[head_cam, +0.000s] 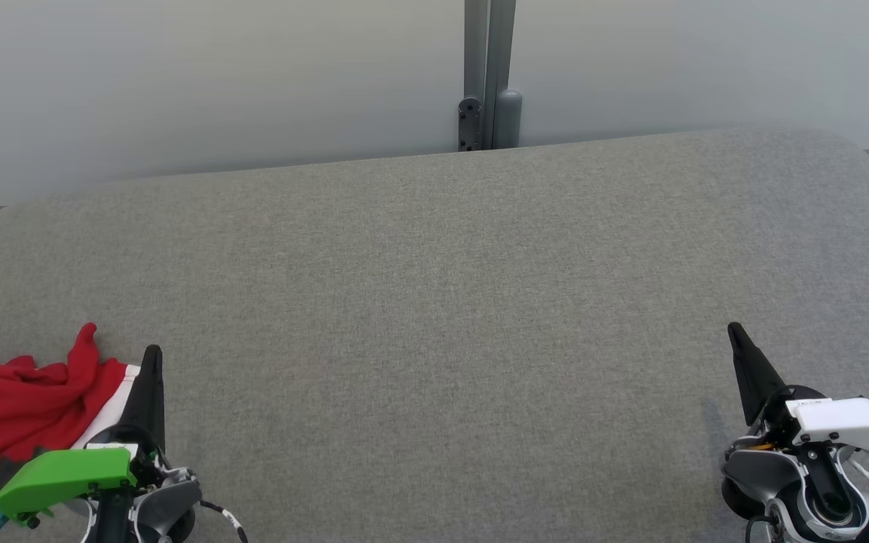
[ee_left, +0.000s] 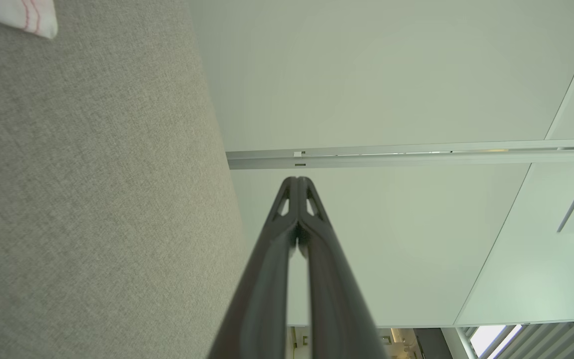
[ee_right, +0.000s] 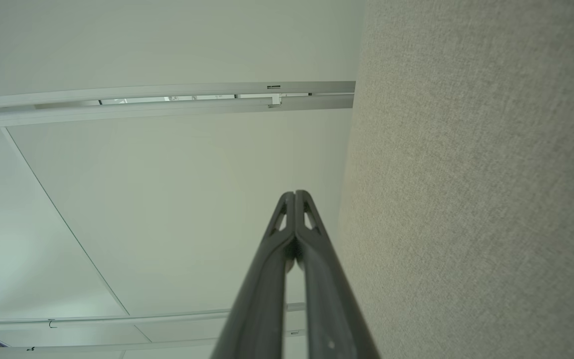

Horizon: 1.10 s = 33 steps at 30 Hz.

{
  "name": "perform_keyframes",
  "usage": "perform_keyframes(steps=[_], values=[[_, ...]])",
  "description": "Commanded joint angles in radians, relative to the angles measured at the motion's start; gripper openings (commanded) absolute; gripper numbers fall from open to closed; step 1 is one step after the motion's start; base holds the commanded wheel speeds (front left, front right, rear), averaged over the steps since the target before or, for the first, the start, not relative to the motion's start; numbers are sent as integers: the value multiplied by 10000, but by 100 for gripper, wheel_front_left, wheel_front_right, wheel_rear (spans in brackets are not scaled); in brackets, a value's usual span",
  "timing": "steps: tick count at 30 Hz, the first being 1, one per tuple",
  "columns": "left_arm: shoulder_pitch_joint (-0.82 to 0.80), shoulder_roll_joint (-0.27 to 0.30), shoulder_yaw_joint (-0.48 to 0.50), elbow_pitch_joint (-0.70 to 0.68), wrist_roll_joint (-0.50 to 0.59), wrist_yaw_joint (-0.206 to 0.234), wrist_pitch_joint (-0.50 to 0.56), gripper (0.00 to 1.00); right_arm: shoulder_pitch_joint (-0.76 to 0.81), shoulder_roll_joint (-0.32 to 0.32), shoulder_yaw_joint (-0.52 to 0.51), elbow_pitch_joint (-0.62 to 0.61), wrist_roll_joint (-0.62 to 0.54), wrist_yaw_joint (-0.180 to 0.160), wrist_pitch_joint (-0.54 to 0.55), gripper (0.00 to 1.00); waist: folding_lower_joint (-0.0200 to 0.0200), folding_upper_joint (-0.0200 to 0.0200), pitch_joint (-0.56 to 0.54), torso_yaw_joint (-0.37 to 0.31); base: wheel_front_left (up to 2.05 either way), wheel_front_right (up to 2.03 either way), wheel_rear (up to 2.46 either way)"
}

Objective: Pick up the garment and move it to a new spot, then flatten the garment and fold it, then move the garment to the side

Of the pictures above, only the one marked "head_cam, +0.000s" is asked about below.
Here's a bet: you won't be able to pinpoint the grey fabric sofa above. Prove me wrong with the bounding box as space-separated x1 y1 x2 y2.
0 127 869 543

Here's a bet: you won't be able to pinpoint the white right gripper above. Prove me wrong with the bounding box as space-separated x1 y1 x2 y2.
727 322 869 455

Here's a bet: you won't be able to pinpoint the grey cylinder post cap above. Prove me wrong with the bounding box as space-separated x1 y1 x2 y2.
493 88 524 149

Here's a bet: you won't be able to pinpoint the dark grey hinge bracket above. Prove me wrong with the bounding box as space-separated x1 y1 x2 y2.
458 96 484 152

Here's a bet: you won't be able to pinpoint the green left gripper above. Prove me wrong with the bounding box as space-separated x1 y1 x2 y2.
0 345 169 528

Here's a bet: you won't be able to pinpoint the red white-striped shorts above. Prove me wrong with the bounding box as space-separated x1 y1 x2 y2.
0 323 141 515

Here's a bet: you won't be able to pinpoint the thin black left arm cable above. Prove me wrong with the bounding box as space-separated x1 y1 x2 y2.
197 498 249 543

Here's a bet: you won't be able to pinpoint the grey metal partition post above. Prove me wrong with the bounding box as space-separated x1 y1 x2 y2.
464 0 517 150

